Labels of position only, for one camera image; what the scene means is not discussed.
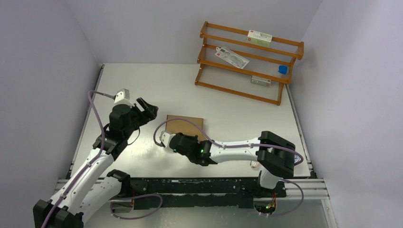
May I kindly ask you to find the brown cardboard box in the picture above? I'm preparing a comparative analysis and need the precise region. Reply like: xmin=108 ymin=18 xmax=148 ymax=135
xmin=165 ymin=115 xmax=206 ymax=141

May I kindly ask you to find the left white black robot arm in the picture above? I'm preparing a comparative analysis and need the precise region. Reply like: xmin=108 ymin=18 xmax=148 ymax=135
xmin=33 ymin=96 xmax=159 ymax=228

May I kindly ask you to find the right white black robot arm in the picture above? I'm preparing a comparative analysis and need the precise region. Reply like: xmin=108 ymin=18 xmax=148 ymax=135
xmin=160 ymin=131 xmax=297 ymax=197

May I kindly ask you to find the small white box lower shelf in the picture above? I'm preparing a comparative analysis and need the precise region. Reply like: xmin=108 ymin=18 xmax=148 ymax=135
xmin=251 ymin=76 xmax=271 ymax=87

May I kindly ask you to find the white green box top shelf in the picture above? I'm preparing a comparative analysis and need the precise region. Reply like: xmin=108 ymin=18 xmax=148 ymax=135
xmin=246 ymin=30 xmax=273 ymax=48

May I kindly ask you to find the small pink white stapler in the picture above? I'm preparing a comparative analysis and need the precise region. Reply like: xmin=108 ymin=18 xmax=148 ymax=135
xmin=250 ymin=161 xmax=259 ymax=169

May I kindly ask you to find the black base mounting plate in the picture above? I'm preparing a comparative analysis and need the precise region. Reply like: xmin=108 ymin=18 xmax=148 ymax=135
xmin=111 ymin=177 xmax=286 ymax=213

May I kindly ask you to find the clear plastic packet with label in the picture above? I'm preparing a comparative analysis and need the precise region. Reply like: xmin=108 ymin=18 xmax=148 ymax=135
xmin=215 ymin=47 xmax=249 ymax=69

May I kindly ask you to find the blue white round tin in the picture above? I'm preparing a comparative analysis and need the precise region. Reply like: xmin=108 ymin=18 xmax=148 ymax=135
xmin=294 ymin=155 xmax=301 ymax=165

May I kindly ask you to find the orange wooden shelf rack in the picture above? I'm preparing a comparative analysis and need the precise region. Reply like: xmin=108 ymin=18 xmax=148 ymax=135
xmin=194 ymin=21 xmax=304 ymax=105

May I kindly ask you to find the blue cap bottle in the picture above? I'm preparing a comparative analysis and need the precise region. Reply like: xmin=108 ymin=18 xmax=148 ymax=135
xmin=278 ymin=65 xmax=289 ymax=75

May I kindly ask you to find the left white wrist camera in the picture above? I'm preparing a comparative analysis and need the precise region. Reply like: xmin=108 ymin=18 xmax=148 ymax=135
xmin=114 ymin=88 xmax=133 ymax=106

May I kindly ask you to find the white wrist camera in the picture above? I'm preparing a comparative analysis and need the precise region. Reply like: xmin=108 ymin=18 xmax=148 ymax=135
xmin=160 ymin=131 xmax=175 ymax=147
xmin=114 ymin=88 xmax=133 ymax=106

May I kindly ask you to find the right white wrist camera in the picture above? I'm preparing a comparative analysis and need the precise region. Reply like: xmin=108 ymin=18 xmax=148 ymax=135
xmin=160 ymin=131 xmax=175 ymax=147

